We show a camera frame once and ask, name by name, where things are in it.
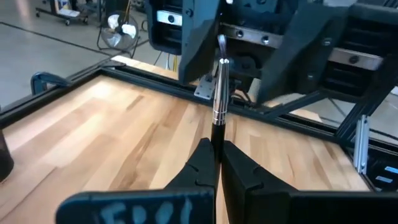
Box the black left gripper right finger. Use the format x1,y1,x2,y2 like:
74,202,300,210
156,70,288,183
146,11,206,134
220,139,398,224

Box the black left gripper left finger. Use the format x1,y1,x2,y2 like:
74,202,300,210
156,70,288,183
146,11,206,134
55,138,217,224

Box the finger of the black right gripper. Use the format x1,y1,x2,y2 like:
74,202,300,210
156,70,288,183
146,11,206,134
178,0,222,85
257,4,351,104

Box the round floor fan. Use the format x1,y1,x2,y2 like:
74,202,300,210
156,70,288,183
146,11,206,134
96,11,141,59

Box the black box blue labels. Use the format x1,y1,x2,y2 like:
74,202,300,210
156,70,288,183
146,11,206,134
366,149,398,192

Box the wheeled cart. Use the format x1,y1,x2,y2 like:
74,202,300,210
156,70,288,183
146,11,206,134
35,0,91,26

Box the black mesh pencil cup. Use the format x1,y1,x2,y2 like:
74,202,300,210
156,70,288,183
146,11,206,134
0,129,15,184

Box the silver corner bracket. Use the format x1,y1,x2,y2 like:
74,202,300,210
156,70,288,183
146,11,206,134
353,114,371,175
194,74,217,100

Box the black rig frame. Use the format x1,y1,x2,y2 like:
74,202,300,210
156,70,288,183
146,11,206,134
261,55,398,147

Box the black table edge rail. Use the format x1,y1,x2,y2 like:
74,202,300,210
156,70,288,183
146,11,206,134
0,60,398,150

